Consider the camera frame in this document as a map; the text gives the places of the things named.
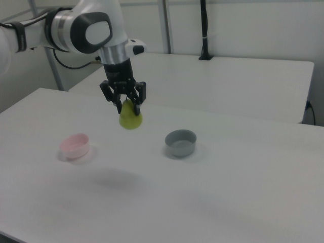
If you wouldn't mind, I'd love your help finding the grey partition post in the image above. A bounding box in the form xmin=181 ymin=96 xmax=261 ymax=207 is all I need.
xmin=158 ymin=0 xmax=174 ymax=54

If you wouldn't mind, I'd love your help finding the black cable at table end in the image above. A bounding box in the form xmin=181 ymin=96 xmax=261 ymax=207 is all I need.
xmin=305 ymin=100 xmax=317 ymax=125

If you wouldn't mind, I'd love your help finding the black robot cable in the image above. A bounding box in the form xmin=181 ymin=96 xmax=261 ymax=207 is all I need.
xmin=51 ymin=48 xmax=102 ymax=70

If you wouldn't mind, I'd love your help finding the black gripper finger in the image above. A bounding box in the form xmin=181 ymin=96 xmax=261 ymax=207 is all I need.
xmin=99 ymin=80 xmax=124 ymax=115
xmin=127 ymin=80 xmax=147 ymax=116

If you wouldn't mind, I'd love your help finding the grey bowl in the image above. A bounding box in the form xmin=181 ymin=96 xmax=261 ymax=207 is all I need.
xmin=165 ymin=129 xmax=197 ymax=157

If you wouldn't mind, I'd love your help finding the black camera pole with base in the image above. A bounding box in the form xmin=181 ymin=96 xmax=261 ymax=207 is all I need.
xmin=198 ymin=0 xmax=214 ymax=61

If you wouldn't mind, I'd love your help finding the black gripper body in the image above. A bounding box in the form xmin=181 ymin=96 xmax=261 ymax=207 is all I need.
xmin=103 ymin=58 xmax=137 ymax=96

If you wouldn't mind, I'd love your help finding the pink bowl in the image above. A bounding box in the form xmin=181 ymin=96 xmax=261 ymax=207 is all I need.
xmin=59 ymin=133 xmax=90 ymax=159

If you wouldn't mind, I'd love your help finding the green pear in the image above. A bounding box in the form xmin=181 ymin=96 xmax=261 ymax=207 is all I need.
xmin=118 ymin=98 xmax=144 ymax=131

